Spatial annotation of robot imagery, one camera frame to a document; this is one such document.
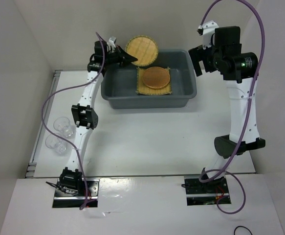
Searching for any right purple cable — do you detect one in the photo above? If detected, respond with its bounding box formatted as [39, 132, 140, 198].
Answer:
[198, 0, 265, 215]

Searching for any round orange woven tray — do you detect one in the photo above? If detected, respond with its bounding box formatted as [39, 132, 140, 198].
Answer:
[142, 67, 170, 89]

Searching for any round green-rimmed bamboo tray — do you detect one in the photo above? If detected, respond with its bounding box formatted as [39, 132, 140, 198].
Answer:
[125, 35, 159, 67]

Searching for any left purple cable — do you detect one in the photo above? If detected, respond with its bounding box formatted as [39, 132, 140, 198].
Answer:
[41, 32, 109, 211]

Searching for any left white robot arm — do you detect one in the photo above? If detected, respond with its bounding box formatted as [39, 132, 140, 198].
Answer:
[58, 37, 137, 196]

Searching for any aluminium table edge rail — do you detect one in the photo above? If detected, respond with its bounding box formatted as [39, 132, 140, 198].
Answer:
[24, 70, 62, 178]

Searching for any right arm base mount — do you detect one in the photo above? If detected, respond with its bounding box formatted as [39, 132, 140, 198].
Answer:
[181, 176, 231, 206]

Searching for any clear glass bowl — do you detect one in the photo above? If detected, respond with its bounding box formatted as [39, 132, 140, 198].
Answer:
[53, 117, 75, 138]

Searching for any grey plastic bin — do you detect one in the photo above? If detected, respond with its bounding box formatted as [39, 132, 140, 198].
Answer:
[101, 49, 197, 109]

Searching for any purple cable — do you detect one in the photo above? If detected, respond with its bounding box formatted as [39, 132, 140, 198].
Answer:
[198, 0, 265, 215]
[41, 32, 109, 211]

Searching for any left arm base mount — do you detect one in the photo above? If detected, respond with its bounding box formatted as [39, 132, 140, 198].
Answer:
[45, 178, 100, 208]

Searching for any square bamboo mat tray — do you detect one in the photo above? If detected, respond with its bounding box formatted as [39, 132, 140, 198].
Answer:
[136, 67, 172, 95]

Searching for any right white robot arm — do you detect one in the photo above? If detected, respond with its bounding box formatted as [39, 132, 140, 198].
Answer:
[189, 21, 265, 192]

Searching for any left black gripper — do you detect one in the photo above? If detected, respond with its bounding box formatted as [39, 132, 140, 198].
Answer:
[104, 45, 137, 68]

